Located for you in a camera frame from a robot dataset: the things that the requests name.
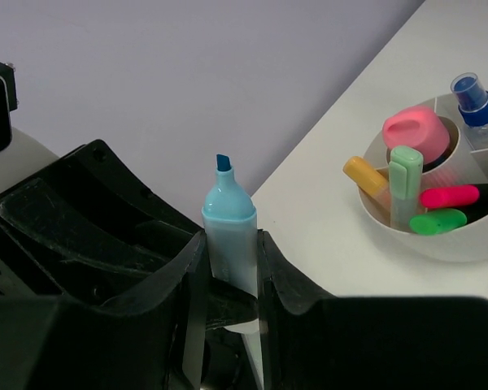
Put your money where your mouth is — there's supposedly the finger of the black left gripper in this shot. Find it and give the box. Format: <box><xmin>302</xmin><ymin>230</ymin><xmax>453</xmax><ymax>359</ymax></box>
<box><xmin>0</xmin><ymin>138</ymin><xmax>257</xmax><ymax>330</ymax></box>

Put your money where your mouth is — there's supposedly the pink crayon bottle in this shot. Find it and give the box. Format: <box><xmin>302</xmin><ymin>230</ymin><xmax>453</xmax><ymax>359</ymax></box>
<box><xmin>381</xmin><ymin>106</ymin><xmax>451</xmax><ymax>164</ymax></box>

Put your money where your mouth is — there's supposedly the black pink highlighter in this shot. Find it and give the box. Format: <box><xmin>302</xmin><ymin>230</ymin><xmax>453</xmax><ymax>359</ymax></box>
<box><xmin>419</xmin><ymin>184</ymin><xmax>488</xmax><ymax>209</ymax></box>

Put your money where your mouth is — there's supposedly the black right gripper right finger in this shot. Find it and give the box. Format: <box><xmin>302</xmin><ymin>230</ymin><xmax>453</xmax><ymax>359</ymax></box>
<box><xmin>257</xmin><ymin>231</ymin><xmax>488</xmax><ymax>389</ymax></box>

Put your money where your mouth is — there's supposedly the blue capped glue bottle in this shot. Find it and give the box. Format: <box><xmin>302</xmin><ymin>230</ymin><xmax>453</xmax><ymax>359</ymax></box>
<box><xmin>451</xmin><ymin>72</ymin><xmax>488</xmax><ymax>150</ymax></box>

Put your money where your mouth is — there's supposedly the pale blue highlighter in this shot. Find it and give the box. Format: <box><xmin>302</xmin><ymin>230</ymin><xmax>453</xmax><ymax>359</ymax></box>
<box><xmin>201</xmin><ymin>153</ymin><xmax>258</xmax><ymax>334</ymax></box>

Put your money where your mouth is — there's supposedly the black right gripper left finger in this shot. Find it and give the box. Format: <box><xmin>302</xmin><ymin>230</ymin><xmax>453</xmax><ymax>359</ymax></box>
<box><xmin>0</xmin><ymin>232</ymin><xmax>207</xmax><ymax>389</ymax></box>

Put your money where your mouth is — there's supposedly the pale green highlighter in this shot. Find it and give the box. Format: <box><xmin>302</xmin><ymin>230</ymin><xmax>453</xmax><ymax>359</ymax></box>
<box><xmin>389</xmin><ymin>145</ymin><xmax>423</xmax><ymax>232</ymax></box>

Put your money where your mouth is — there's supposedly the black green highlighter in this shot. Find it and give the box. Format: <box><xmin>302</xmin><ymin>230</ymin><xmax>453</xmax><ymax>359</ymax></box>
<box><xmin>409</xmin><ymin>208</ymin><xmax>468</xmax><ymax>236</ymax></box>

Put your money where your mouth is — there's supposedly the yellow cap eraser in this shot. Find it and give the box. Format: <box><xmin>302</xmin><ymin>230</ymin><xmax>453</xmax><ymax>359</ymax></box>
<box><xmin>342</xmin><ymin>156</ymin><xmax>390</xmax><ymax>210</ymax></box>

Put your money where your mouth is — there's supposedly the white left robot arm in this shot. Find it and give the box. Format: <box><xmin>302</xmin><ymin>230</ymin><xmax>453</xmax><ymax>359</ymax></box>
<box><xmin>0</xmin><ymin>129</ymin><xmax>200</xmax><ymax>275</ymax></box>

